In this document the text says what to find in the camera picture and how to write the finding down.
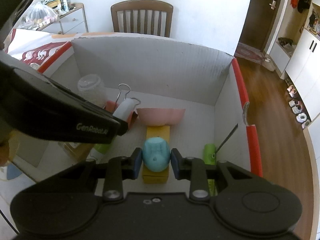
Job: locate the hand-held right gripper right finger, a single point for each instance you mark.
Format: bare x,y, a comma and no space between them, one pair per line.
175,163

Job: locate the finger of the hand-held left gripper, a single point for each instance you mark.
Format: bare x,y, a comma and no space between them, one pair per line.
122,127

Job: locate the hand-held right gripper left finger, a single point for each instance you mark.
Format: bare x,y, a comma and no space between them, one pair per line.
138,163

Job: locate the red cardboard box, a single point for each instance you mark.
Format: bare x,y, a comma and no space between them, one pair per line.
162,65

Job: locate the pink binder clip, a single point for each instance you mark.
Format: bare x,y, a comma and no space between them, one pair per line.
110,105

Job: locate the light green small item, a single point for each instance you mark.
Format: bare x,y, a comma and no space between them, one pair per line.
102,148

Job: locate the green cylinder bottle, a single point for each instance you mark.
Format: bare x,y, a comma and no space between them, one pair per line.
210,153

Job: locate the small yellow box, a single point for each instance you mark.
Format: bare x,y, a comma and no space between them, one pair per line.
160,131

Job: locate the pink bowl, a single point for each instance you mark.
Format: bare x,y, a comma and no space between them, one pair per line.
160,116

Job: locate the clear plastic lidded cup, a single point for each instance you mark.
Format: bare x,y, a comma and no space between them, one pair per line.
91,87

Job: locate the small brown carton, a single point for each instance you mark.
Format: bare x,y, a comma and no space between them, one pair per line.
75,150

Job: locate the thin black stick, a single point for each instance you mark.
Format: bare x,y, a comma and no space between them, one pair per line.
226,138

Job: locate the white drawer cabinet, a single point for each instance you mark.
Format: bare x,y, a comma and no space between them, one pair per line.
72,22

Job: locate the clear plastic bag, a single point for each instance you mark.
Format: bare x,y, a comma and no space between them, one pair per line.
41,13

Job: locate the brown wooden chair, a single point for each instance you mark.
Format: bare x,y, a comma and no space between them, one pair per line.
142,6

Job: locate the patterned door rug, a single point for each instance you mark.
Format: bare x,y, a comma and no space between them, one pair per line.
248,53

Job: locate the row of shoes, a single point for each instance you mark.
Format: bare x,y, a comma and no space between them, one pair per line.
298,107

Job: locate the pale slippers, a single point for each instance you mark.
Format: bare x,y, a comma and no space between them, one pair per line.
268,64

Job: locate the dark shoes on shelf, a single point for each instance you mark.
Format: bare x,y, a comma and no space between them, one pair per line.
285,42

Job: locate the dark wooden door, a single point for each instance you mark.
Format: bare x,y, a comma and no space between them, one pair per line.
260,17

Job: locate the black hanging bag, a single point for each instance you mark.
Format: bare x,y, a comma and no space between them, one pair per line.
303,3

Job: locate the white wall cabinet unit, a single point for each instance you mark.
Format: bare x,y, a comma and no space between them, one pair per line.
302,62

